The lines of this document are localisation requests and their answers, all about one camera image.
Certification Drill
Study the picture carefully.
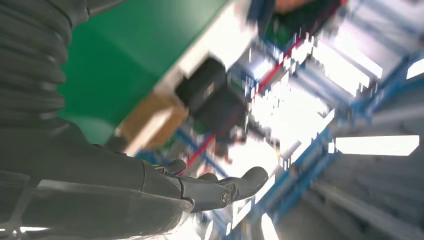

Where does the open brown cardboard box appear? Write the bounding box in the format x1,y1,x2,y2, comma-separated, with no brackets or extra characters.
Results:
115,92,190,157

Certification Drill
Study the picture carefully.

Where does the red vertical pole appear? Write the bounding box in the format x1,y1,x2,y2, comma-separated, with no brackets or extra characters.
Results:
180,0,347,176

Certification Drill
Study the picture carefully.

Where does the black zippered carrying case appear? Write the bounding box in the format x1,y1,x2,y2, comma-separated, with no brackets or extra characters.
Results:
174,57,230,114

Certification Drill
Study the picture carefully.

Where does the black electronic device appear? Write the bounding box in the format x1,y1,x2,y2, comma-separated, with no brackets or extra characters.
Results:
193,89,249,137

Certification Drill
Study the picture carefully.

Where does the white desk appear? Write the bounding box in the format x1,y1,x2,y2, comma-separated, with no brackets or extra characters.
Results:
153,0,261,97

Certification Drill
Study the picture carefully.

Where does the blue metal rack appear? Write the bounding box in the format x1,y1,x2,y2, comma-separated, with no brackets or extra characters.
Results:
135,0,424,240

